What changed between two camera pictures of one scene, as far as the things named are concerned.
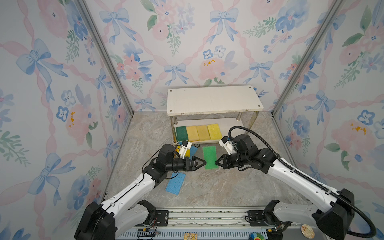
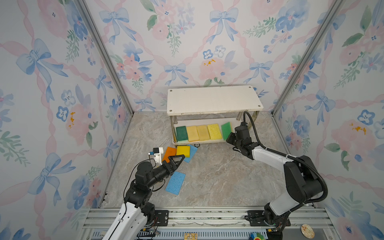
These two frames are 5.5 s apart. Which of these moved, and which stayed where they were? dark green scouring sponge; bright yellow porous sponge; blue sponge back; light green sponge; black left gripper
Moved: black left gripper; light green sponge
Stayed: dark green scouring sponge; bright yellow porous sponge; blue sponge back
